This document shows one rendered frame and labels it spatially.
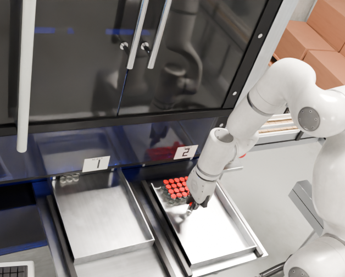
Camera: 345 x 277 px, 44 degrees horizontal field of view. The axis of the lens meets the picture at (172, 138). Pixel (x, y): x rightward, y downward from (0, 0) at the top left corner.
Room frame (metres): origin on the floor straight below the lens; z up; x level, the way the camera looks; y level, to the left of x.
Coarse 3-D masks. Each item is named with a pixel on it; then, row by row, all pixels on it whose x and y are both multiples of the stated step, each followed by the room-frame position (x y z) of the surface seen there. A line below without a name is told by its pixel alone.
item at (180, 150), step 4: (180, 148) 1.17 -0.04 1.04; (184, 148) 1.18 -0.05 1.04; (192, 148) 1.20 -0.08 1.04; (196, 148) 1.21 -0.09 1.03; (176, 152) 1.16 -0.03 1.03; (180, 152) 1.17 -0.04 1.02; (188, 152) 1.19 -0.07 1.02; (192, 152) 1.20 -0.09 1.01; (176, 156) 1.16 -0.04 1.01; (180, 156) 1.17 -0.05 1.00; (184, 156) 1.18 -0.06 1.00; (188, 156) 1.20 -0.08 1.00; (192, 156) 1.21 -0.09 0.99
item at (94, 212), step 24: (120, 168) 1.10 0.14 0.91; (72, 192) 0.95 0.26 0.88; (96, 192) 0.98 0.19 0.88; (120, 192) 1.02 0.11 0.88; (72, 216) 0.85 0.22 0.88; (96, 216) 0.89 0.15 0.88; (120, 216) 0.92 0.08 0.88; (72, 240) 0.77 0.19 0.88; (96, 240) 0.80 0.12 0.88; (120, 240) 0.83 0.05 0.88; (144, 240) 0.86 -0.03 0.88
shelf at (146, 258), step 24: (144, 168) 1.18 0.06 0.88; (168, 168) 1.22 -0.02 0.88; (192, 168) 1.27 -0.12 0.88; (48, 192) 0.91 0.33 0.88; (48, 216) 0.82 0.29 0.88; (240, 216) 1.11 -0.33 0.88; (48, 240) 0.74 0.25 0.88; (96, 264) 0.72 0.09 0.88; (120, 264) 0.75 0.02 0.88; (144, 264) 0.78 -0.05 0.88; (216, 264) 0.87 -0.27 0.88; (240, 264) 0.91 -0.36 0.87
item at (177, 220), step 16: (160, 192) 1.08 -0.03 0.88; (160, 208) 1.00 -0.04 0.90; (176, 208) 1.04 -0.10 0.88; (208, 208) 1.09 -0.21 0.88; (224, 208) 1.12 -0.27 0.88; (176, 224) 0.97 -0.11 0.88; (192, 224) 0.99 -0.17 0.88; (208, 224) 1.02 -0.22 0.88; (224, 224) 1.04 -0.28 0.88; (240, 224) 1.05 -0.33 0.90; (176, 240) 0.89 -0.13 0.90; (192, 240) 0.93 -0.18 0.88; (208, 240) 0.95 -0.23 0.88; (224, 240) 0.97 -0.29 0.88; (240, 240) 1.00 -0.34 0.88; (192, 256) 0.86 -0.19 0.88; (208, 256) 0.89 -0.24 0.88; (224, 256) 0.89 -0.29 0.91
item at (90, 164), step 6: (108, 156) 1.00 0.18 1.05; (84, 162) 0.95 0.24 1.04; (90, 162) 0.96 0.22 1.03; (96, 162) 0.97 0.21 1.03; (102, 162) 0.99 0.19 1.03; (108, 162) 1.00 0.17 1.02; (84, 168) 0.95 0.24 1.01; (90, 168) 0.96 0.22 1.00; (96, 168) 0.98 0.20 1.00; (102, 168) 0.99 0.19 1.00
